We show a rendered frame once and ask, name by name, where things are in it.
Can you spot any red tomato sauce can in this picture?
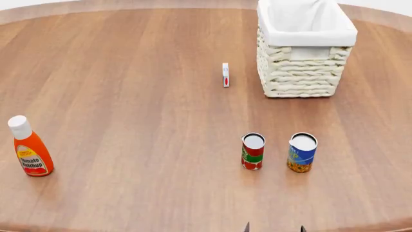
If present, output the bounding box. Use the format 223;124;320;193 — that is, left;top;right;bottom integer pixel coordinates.
240;131;267;171

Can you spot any orange tomato ketchup bottle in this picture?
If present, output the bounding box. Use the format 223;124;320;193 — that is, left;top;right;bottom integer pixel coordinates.
7;115;55;178

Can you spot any white woven basket with liner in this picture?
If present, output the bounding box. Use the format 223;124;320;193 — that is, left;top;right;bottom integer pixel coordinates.
256;0;359;99

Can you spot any blue soup can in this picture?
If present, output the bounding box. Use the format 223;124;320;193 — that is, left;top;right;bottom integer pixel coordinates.
286;131;319;174

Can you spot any small white cream cheese box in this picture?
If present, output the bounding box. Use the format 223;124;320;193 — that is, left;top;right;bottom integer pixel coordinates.
221;62;230;88

